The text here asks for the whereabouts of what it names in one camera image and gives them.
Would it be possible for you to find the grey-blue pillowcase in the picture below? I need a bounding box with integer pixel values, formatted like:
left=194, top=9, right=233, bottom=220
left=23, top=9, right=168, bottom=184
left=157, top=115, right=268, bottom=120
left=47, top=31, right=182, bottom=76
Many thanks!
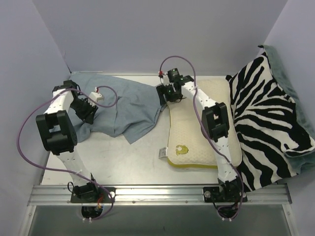
left=68, top=72, right=163, bottom=144

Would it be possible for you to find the cream yellow-edged pillow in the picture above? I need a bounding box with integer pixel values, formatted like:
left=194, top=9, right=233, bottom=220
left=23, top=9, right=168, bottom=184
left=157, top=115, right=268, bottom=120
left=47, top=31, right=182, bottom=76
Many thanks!
left=159, top=78, right=242, bottom=168

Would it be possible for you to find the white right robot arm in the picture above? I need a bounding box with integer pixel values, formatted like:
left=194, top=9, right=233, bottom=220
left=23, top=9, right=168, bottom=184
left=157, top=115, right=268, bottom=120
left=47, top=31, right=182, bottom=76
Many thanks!
left=156, top=68, right=243, bottom=203

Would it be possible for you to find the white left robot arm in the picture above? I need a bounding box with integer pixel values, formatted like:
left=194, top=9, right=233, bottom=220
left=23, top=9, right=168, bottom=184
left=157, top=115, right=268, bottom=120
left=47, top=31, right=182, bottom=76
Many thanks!
left=36, top=80, right=100, bottom=202

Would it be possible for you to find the zebra print cushion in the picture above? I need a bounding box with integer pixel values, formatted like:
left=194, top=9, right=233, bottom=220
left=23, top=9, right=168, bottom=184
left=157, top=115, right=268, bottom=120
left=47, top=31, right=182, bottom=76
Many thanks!
left=226, top=53, right=315, bottom=192

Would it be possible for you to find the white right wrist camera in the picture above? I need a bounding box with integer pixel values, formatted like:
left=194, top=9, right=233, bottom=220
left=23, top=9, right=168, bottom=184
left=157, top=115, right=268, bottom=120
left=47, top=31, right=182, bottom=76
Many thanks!
left=158, top=71, right=170, bottom=86

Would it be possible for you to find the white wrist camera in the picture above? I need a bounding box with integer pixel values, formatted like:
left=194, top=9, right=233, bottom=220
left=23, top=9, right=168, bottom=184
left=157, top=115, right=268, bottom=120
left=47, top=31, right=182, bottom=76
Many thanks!
left=89, top=88, right=104, bottom=103
left=158, top=71, right=170, bottom=86

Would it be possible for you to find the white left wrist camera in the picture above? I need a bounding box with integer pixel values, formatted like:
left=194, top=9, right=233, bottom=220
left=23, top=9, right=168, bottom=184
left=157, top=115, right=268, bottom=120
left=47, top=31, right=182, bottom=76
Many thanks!
left=89, top=88, right=104, bottom=103

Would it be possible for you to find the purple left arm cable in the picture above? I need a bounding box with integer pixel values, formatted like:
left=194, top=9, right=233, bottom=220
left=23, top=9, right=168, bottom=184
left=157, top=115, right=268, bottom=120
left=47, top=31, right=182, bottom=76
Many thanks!
left=18, top=85, right=119, bottom=220

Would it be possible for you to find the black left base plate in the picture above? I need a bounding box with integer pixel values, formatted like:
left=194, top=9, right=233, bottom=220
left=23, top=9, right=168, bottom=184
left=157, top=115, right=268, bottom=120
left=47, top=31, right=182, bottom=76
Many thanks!
left=70, top=184, right=112, bottom=204

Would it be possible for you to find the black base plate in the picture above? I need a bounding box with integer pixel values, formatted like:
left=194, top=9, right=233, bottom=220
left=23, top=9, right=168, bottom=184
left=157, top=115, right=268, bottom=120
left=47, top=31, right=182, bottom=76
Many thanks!
left=203, top=185, right=241, bottom=203
left=70, top=184, right=112, bottom=204

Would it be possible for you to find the aluminium mounting rail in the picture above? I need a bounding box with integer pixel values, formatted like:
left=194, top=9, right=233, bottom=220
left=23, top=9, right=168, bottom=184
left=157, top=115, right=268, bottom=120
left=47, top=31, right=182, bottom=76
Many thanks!
left=28, top=184, right=292, bottom=206

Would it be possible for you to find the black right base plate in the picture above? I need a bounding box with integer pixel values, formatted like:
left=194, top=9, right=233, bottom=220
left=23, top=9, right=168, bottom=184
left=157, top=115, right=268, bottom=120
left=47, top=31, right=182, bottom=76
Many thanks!
left=203, top=185, right=241, bottom=203

